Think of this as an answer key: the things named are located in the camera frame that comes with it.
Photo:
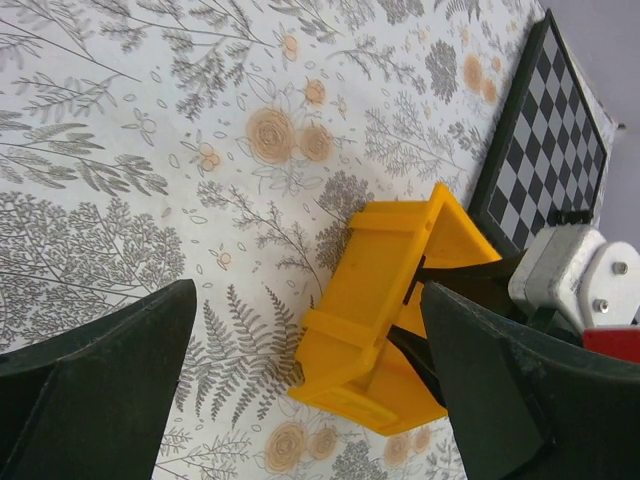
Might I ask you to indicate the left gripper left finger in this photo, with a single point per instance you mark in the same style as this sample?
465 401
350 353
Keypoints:
93 402

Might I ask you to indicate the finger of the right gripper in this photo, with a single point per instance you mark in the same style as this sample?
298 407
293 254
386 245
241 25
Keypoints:
417 352
484 284

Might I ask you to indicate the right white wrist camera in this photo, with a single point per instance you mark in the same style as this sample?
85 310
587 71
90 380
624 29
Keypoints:
577 287

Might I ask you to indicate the yellow plastic bin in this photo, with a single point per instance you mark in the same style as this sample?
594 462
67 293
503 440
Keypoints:
350 368

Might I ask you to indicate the floral table mat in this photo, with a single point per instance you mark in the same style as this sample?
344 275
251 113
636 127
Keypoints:
230 142

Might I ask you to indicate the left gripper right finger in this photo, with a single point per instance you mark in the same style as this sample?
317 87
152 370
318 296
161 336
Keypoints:
525 405

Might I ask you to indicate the black white chessboard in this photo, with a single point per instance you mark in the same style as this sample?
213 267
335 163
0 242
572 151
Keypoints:
546 161

